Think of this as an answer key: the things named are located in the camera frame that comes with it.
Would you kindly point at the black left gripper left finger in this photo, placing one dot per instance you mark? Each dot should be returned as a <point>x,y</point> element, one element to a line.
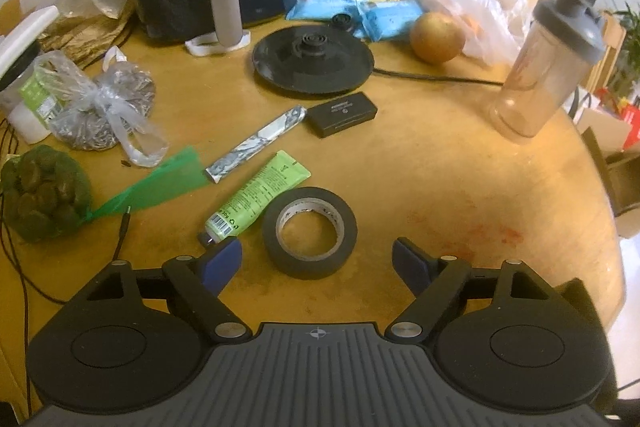
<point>196,284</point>

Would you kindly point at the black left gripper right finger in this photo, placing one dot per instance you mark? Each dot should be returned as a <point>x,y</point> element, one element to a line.
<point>436,285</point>

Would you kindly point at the silver foil stick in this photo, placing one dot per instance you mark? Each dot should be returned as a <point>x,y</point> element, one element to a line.
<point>255,143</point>

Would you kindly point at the green cream tube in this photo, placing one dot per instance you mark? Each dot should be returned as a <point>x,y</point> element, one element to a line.
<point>242,209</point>

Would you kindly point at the black tape roll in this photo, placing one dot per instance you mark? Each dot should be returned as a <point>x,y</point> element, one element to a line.
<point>309,233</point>

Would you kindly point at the small black box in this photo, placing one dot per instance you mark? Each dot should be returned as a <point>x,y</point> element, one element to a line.
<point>340,114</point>

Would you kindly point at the green net bag of limes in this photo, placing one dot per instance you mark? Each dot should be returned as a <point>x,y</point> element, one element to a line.
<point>47,194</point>

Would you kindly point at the clear bag of seeds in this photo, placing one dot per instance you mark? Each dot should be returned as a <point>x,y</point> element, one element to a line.
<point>111,108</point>

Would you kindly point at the white jar with green label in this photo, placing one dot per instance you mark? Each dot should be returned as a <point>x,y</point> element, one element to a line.
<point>27,106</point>

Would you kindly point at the yellow onion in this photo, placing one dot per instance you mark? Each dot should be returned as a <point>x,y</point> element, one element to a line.
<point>436,38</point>

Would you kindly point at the black kettle base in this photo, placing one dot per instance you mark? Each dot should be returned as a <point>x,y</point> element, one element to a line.
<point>313,60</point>

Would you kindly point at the blue wet wipes pack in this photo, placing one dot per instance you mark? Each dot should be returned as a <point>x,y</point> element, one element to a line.
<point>376,21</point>

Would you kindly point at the brown paper bag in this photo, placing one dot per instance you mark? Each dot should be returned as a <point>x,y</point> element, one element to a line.
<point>86,40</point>

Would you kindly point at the clear shaker bottle grey lid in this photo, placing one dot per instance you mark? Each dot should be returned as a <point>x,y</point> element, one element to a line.
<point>563,43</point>

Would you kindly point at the white plastic bag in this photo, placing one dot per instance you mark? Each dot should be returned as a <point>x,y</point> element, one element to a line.
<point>495,30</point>

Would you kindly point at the white power strip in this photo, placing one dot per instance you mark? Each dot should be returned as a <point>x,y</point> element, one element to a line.
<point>25,34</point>

